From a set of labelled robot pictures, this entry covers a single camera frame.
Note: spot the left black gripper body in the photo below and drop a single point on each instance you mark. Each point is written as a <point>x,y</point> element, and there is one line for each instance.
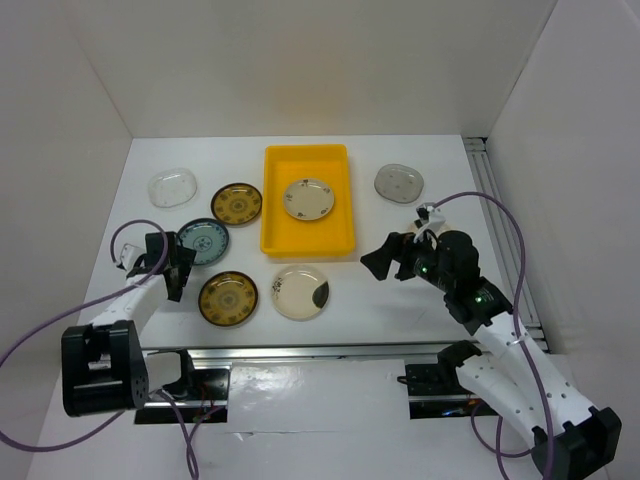
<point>176,259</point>

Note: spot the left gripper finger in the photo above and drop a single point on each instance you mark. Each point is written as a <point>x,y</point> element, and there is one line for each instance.
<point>174,285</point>
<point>183,260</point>

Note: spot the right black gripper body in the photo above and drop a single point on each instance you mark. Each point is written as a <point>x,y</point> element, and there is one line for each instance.
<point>425,264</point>

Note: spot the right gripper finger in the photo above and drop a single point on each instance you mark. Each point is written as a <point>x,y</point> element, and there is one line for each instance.
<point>378,262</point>
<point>406,261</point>

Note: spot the blue floral plate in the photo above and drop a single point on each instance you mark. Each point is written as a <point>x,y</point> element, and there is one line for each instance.
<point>207,237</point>

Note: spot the cream plate with characters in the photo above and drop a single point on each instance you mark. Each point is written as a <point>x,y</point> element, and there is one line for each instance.
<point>308,199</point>

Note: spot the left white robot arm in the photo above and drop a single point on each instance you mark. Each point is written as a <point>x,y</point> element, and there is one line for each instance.
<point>104,368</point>

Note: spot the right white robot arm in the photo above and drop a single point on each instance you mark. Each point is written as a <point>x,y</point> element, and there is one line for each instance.
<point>567,435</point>

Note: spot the yellow plastic bin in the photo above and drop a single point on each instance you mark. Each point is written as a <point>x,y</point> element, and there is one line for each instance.
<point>283,236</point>

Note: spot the cream plate black brushstroke right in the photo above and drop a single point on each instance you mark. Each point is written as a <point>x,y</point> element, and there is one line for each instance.
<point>413,229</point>

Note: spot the cream plate black brushstroke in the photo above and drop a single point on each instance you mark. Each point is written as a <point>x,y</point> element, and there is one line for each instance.
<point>413,229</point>
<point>300,292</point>

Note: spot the yellow patterned plate lower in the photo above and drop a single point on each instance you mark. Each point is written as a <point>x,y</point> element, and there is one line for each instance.
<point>228,299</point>

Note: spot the yellow patterned plate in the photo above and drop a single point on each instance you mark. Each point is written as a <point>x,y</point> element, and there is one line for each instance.
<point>236,204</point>
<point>228,299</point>

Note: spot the clear plastic plate left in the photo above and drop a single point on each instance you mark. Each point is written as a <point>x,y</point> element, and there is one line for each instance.
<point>172,188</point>

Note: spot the yellow patterned plate upper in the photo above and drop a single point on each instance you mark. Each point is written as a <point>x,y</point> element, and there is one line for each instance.
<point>236,204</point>

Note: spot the clear grey plastic plate right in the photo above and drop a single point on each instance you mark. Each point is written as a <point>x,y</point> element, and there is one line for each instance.
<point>399,183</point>

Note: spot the cream plate black brushstroke lower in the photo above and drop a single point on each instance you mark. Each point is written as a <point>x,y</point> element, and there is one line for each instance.
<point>300,292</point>

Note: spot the white front cover board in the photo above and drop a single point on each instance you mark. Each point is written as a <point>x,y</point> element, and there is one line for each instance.
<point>316,396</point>

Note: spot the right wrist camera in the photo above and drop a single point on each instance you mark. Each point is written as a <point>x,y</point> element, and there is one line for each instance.
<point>429,220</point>

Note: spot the aluminium rail right side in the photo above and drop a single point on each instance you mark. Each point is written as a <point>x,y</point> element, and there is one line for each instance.
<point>503,236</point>

